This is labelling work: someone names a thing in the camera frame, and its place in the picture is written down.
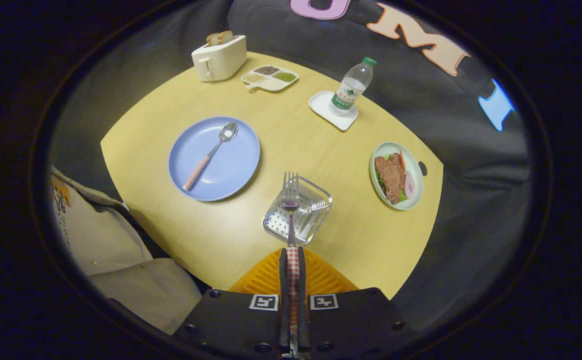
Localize clear water bottle green cap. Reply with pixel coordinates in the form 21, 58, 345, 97
331, 56, 378, 117

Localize person's beige clothing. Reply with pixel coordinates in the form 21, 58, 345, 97
48, 167, 203, 335

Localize blue round plate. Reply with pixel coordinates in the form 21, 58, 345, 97
168, 116, 261, 202

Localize grilled meat slices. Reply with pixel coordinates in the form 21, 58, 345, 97
374, 152, 407, 204

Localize cream toaster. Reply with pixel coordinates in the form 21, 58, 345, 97
191, 34, 248, 83

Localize white square coaster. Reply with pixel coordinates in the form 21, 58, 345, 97
308, 90, 360, 132

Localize white divided snack dish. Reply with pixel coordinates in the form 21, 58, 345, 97
241, 65, 300, 93

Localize wire metal basket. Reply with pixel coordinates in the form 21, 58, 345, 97
262, 175, 333, 246

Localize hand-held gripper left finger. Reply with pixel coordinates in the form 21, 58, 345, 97
173, 248, 294, 358

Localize black backdrop cloth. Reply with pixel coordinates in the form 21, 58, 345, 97
46, 0, 532, 331

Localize fork with red checkered handle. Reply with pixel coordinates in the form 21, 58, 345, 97
280, 171, 302, 357

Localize pale green food plate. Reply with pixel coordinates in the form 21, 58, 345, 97
369, 141, 425, 211

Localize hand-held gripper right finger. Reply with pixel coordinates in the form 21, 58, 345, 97
291, 248, 417, 358

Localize spoon with red checkered handle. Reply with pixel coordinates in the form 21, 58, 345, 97
182, 122, 239, 192

